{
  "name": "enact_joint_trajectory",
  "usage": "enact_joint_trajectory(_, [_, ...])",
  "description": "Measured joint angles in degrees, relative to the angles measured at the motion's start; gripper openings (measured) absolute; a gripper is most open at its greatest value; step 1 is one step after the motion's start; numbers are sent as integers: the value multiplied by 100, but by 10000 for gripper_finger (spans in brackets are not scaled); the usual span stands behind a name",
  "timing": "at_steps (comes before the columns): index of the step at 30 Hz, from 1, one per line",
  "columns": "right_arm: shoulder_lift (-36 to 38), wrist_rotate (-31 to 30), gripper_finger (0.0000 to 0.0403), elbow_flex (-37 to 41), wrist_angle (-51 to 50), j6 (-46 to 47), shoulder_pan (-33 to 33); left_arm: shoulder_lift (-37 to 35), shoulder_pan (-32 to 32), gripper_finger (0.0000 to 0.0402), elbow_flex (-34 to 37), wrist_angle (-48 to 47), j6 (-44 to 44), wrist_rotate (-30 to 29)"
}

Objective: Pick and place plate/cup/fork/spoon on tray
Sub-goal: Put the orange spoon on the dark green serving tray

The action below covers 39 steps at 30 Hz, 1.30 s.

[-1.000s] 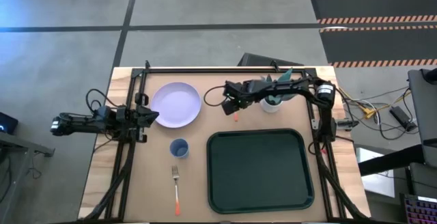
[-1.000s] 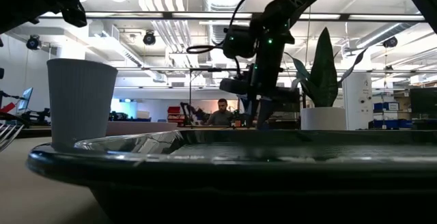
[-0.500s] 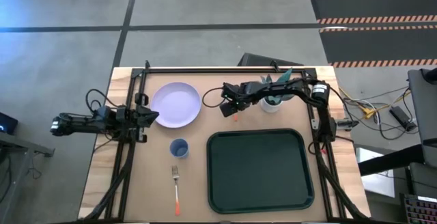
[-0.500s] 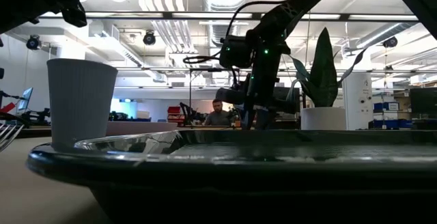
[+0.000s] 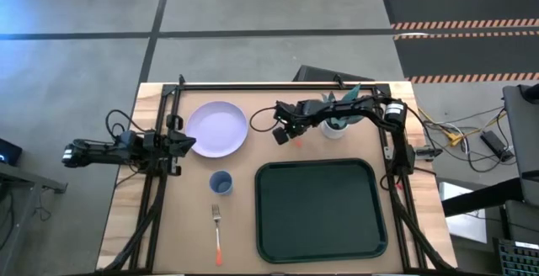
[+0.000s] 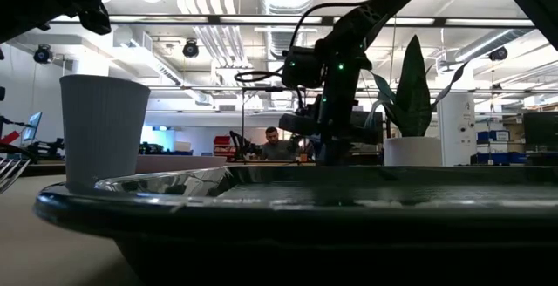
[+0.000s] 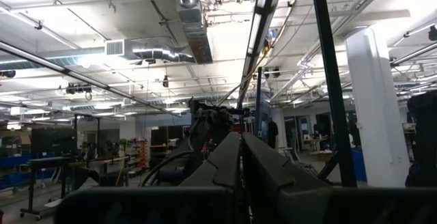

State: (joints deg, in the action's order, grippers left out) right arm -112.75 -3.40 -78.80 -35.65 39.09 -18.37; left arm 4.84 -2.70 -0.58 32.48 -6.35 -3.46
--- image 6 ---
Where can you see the black dark monitor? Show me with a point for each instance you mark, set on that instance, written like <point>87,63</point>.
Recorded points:
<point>540,127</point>

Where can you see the peach table mat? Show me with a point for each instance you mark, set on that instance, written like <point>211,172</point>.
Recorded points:
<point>52,251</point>

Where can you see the dark green plastic tray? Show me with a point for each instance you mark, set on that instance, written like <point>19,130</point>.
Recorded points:
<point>305,242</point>

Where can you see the white column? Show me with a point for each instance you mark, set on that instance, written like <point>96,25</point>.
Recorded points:
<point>457,129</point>

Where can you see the person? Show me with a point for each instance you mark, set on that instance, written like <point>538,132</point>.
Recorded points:
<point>279,148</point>

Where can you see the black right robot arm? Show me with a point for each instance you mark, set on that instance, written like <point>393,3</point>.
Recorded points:
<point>362,20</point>

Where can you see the light blue ribbed cup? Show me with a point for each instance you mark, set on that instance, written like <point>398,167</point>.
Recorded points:
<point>104,133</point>

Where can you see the black background robot arm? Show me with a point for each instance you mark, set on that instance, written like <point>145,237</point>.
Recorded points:
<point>242,144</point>

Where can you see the red storage bins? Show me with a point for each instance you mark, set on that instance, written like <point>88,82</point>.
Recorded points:
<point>222,146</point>

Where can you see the black ceiling spotlight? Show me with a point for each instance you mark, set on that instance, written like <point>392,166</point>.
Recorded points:
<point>498,53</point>
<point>43,54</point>
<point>190,49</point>

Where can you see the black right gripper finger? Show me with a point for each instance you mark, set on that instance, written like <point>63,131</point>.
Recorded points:
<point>344,153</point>
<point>327,153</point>

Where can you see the tilted computer monitor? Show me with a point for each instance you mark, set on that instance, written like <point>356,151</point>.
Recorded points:
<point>32,126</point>

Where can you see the blue storage boxes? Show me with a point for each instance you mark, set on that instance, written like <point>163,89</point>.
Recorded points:
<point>497,137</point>

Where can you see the green snake plant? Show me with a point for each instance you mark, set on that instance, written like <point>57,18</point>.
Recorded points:
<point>414,98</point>

